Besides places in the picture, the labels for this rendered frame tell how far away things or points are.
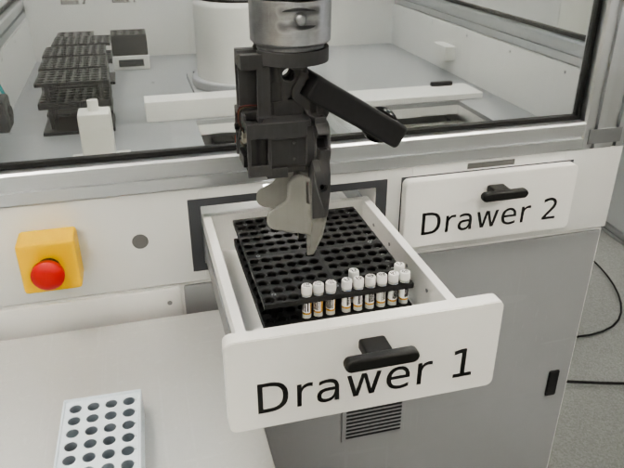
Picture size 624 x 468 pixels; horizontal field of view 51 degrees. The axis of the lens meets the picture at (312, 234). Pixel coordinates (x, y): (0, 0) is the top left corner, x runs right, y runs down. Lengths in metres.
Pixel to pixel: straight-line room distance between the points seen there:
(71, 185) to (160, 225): 0.13
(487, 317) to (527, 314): 0.53
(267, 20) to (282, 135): 0.10
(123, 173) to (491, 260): 0.60
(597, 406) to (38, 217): 1.65
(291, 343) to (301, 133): 0.20
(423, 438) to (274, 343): 0.72
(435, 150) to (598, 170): 0.30
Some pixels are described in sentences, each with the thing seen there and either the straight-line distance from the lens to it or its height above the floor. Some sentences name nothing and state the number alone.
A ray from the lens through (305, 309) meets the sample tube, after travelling 0.74.
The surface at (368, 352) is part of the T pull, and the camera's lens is 0.63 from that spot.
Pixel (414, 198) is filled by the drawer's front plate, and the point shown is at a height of 0.90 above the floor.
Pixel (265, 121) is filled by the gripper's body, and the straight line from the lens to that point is 0.61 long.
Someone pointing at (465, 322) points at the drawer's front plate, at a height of 0.91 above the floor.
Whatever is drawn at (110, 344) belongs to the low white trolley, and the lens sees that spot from 0.93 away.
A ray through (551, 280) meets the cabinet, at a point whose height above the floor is 0.71.
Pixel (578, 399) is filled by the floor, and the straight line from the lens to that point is 2.11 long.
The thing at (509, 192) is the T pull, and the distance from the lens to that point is 1.00.
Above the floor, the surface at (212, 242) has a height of 0.89.
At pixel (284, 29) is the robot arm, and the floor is 1.19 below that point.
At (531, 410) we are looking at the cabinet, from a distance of 1.39.
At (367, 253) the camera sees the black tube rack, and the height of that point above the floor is 0.90.
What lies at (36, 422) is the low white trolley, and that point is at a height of 0.76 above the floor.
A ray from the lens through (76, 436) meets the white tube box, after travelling 0.75.
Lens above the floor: 1.29
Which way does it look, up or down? 27 degrees down
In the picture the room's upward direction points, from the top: straight up
